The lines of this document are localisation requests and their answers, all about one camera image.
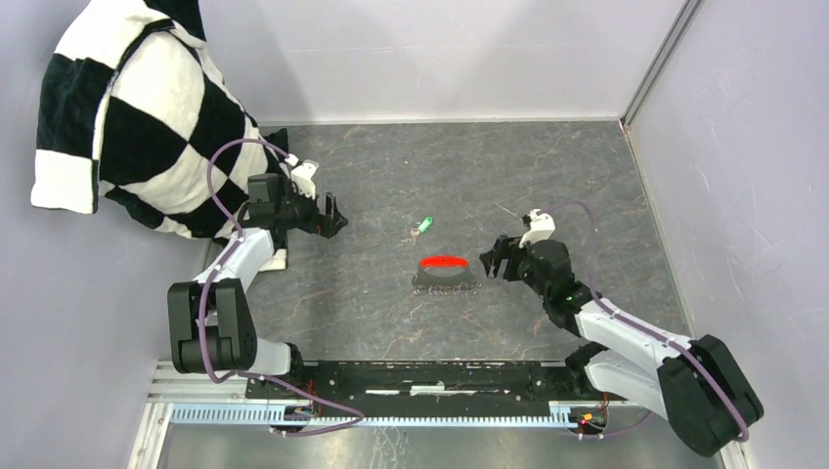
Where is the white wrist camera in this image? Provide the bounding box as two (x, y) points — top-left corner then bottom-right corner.
(519, 209), (556, 248)
(284, 153), (319, 200)

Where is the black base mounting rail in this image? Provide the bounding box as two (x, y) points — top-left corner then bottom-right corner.
(244, 361), (620, 418)

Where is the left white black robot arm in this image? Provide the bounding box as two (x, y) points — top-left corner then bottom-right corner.
(167, 174), (348, 399)

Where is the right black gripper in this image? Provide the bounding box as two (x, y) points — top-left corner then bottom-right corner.
(479, 234), (550, 300)

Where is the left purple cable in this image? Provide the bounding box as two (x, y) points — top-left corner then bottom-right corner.
(196, 137), (366, 438)

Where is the black white checkered cloth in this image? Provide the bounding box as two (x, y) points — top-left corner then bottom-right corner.
(30, 1), (287, 241)

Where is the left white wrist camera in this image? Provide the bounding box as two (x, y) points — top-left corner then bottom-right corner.
(284, 153), (319, 200)

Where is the metal key holder red handle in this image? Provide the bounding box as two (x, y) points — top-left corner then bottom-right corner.
(412, 255), (480, 295)

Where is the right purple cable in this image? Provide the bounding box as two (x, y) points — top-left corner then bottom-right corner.
(521, 199), (751, 444)

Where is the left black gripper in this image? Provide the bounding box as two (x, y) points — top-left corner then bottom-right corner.
(276, 180), (348, 239)

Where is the key with green tag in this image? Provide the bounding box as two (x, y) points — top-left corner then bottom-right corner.
(410, 217), (433, 245)

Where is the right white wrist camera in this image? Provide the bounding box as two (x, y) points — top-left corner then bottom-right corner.
(519, 209), (556, 248)

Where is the purple cable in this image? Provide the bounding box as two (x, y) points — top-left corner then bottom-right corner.
(196, 137), (366, 438)
(521, 199), (751, 444)

